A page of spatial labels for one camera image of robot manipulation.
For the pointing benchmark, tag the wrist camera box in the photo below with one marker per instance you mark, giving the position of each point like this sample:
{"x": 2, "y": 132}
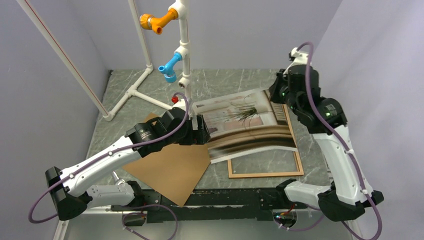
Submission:
{"x": 298, "y": 57}
{"x": 179, "y": 102}

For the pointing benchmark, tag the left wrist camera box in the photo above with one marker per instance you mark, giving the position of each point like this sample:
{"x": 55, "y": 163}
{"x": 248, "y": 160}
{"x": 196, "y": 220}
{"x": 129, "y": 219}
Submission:
{"x": 179, "y": 102}

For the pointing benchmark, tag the blue pipe nozzle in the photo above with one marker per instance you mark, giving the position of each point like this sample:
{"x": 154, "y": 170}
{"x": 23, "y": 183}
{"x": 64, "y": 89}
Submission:
{"x": 168, "y": 69}

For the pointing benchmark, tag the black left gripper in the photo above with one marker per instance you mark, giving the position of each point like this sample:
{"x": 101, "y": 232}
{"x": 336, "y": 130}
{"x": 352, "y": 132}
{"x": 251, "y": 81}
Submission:
{"x": 200, "y": 136}

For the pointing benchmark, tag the brown backing board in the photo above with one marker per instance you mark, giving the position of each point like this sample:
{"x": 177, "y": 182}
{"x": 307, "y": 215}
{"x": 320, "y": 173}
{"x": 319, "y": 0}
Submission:
{"x": 173, "y": 172}

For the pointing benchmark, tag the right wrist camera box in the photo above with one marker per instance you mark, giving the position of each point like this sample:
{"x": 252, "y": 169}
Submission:
{"x": 298, "y": 57}

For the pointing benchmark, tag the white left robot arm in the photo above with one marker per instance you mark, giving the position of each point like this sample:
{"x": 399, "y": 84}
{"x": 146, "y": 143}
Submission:
{"x": 74, "y": 190}

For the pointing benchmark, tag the orange pipe nozzle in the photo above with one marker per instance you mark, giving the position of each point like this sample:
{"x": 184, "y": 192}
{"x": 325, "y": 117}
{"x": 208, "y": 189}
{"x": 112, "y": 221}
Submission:
{"x": 156, "y": 24}

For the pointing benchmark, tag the wooden picture frame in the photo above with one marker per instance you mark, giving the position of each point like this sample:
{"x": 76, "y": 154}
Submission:
{"x": 269, "y": 138}

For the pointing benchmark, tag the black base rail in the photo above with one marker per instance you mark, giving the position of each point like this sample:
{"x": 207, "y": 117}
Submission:
{"x": 213, "y": 204}

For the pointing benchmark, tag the clear acrylic sheet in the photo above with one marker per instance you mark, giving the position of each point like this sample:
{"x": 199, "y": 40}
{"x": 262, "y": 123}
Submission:
{"x": 261, "y": 164}

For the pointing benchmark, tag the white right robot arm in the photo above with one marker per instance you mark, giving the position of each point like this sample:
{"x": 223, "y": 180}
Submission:
{"x": 349, "y": 193}

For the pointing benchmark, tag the glossy room photo print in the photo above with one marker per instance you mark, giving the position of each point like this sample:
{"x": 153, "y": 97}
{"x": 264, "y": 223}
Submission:
{"x": 220, "y": 116}

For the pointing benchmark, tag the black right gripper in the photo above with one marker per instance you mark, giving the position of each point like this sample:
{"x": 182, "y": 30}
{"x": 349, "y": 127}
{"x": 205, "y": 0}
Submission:
{"x": 282, "y": 75}

